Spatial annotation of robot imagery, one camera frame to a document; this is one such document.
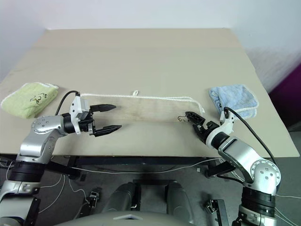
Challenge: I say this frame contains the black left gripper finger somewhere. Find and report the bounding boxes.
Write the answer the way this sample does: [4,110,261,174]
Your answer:
[90,103,117,113]
[94,125,122,138]

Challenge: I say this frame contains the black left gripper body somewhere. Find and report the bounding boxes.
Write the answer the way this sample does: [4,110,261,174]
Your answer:
[79,110,97,137]

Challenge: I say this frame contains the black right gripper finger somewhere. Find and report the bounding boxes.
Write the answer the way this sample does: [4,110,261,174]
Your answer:
[192,124,207,143]
[184,111,206,125]

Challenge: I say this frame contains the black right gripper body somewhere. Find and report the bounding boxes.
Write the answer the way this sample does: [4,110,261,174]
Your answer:
[198,120,220,141]

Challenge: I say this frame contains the folded blue towel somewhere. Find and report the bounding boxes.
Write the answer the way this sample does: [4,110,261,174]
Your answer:
[208,84,260,120]

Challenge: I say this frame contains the beige towel with white trim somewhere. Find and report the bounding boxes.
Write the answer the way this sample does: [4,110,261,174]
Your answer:
[79,90,206,124]

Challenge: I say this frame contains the folded green towel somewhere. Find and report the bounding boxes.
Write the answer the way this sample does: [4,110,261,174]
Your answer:
[0,81,60,119]

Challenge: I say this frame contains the dark rounded robot leg cover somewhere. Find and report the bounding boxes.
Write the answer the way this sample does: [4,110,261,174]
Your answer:
[164,181,196,226]
[103,182,142,214]

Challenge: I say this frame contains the black robot waist block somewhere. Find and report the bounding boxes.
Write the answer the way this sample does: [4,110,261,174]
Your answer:
[132,179,180,214]

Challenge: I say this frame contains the purple panel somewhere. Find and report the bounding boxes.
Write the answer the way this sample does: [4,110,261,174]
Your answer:
[268,62,301,129]

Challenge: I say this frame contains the light grey robot torso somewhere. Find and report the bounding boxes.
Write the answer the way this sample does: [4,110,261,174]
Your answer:
[53,210,194,226]

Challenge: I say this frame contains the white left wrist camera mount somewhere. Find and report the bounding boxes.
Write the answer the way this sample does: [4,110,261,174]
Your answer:
[69,94,92,135]

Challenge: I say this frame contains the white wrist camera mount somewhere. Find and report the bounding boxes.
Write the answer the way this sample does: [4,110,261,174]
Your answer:
[69,94,92,135]
[205,110,235,145]

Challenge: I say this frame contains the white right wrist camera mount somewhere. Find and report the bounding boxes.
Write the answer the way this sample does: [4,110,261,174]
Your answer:
[205,110,235,145]

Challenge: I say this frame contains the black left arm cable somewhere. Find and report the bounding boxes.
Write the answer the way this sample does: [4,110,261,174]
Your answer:
[55,90,80,116]

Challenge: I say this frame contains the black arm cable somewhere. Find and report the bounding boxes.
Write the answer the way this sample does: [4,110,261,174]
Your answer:
[55,90,80,116]
[215,107,279,185]

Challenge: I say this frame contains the black table frame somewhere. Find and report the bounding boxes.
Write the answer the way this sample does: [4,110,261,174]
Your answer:
[46,154,236,181]

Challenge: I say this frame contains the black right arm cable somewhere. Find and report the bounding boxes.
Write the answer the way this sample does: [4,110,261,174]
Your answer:
[215,107,279,185]

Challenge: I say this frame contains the long white cord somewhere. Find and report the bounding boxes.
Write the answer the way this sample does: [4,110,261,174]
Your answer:
[0,158,227,176]

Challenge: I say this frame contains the looped white cord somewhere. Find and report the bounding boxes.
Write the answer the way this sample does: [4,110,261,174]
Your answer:
[39,173,95,214]

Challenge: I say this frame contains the black floor bracket with latch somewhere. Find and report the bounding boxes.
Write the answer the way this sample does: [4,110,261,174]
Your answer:
[80,187,101,214]
[203,198,229,226]

